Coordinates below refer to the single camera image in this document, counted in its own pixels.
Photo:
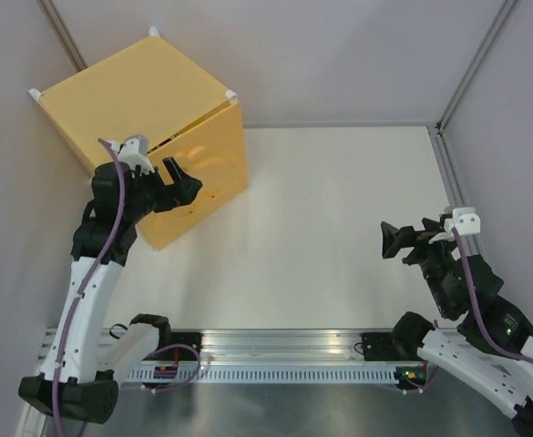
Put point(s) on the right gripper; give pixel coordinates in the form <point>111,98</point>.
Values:
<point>393,238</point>

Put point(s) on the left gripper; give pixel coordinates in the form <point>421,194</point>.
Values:
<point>185,188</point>

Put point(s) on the yellow cabinet door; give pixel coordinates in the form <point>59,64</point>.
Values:
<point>212,152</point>

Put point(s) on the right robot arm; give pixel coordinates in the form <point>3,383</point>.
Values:
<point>496,355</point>

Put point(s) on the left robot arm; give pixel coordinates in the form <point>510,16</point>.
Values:
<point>76,381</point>

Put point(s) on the yellow shoe cabinet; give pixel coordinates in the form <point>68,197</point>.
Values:
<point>149,88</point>

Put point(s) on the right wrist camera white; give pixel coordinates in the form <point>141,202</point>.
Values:
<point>461,221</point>

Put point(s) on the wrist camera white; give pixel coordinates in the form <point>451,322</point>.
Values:
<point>461,221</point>
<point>133,151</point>

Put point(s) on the aluminium frame rail right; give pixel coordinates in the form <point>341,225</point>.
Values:
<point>449,173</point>

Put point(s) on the aluminium frame rail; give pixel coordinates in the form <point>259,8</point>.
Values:
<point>221,347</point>
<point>449,173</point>

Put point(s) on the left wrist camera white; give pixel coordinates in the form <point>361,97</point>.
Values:
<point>133,151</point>

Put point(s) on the aluminium frame rail front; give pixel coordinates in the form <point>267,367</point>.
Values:
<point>221,347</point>

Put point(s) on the white slotted cable duct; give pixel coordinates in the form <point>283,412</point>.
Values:
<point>350,374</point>

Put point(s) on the aluminium frame post left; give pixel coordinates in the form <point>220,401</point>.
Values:
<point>62,33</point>

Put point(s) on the aluminium frame post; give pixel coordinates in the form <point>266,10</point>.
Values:
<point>62,33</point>
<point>484,49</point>

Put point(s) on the aluminium frame post right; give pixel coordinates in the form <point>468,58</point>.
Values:
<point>484,49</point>

